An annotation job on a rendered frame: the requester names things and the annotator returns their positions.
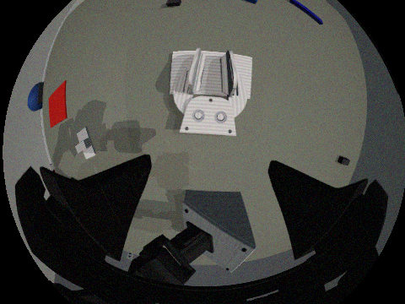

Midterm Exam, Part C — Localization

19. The blue rectangular bar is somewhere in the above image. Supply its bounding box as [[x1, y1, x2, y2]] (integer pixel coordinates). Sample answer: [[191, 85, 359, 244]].
[[289, 0, 323, 24]]

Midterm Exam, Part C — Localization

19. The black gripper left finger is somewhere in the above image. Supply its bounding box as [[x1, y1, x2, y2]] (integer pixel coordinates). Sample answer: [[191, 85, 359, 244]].
[[40, 155, 152, 261]]

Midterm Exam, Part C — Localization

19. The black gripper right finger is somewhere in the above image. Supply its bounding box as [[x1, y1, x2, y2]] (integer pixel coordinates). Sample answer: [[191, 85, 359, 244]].
[[267, 160, 369, 260]]

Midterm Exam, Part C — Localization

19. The red flat plate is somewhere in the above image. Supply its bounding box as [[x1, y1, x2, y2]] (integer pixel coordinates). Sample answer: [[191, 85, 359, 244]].
[[48, 80, 68, 128]]

